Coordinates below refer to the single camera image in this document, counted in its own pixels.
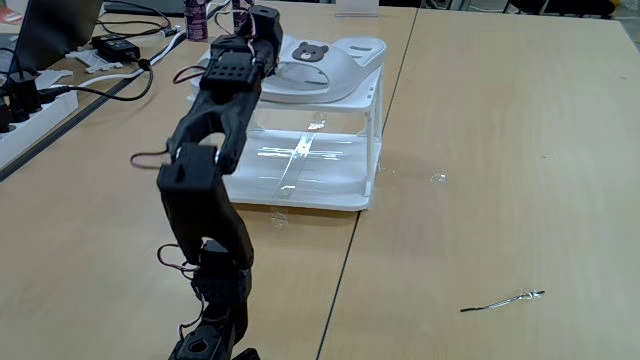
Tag white flat piece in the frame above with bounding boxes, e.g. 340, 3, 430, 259
33, 68, 75, 91

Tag white power strip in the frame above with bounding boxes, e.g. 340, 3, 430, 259
0, 89, 80, 170

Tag purple can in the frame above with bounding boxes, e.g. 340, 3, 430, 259
183, 0, 209, 42
231, 0, 254, 36

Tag looped black cable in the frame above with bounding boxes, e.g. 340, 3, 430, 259
96, 0, 174, 39

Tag dark laptop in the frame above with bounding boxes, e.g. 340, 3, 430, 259
8, 0, 105, 72

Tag white plastic open box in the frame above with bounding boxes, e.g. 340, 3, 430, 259
187, 48, 385, 212

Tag black power cable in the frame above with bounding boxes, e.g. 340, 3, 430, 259
38, 57, 155, 103

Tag thin tape strip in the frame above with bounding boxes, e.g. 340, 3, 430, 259
459, 289, 547, 314

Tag dark flat device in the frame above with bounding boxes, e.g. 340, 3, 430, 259
103, 0, 187, 18

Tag white cable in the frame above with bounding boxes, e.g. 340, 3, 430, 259
74, 30, 189, 89

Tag black plug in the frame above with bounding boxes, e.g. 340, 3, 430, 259
0, 102, 15, 134
5, 69, 44, 115

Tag white printed part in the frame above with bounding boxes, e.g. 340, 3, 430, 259
64, 48, 125, 75

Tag white stand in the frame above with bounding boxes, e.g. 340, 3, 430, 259
334, 0, 381, 18

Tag black power adapter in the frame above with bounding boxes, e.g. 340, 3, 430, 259
91, 33, 142, 64

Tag black chair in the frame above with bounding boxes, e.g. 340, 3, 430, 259
503, 0, 617, 19

